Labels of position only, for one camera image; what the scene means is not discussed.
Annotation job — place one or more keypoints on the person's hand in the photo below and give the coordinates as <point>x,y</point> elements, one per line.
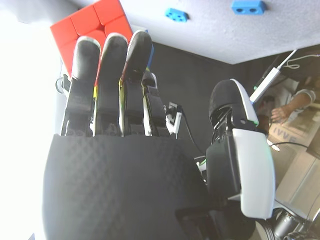
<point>282,112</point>

